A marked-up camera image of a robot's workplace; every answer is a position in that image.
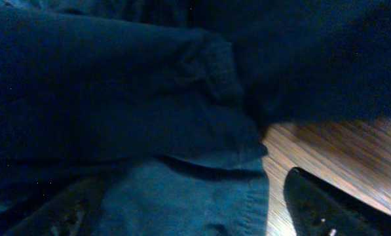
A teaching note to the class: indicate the navy blue shorts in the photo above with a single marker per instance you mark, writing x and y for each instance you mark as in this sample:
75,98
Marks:
146,117

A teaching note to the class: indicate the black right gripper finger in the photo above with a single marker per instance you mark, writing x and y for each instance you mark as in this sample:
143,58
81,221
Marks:
318,208

